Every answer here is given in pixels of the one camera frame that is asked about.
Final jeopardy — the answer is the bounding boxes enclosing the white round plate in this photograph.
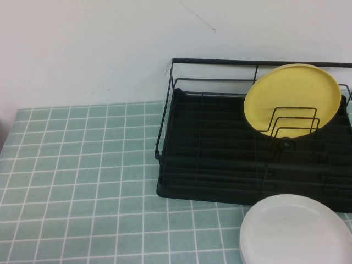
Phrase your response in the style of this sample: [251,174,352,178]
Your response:
[239,194,352,264]

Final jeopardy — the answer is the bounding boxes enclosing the yellow round plate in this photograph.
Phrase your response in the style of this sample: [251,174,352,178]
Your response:
[243,63,343,139]

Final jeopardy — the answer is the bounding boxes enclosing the grey round plate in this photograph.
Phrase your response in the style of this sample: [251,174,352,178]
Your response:
[239,244,249,264]

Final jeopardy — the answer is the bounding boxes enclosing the black ribbed drip tray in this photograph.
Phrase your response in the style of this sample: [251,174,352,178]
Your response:
[156,87,352,214]

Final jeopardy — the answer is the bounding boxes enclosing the teal tiled tablecloth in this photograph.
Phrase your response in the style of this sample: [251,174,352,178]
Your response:
[0,83,352,264]

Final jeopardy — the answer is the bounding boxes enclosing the black wire dish rack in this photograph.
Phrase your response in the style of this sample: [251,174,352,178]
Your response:
[154,57,352,199]

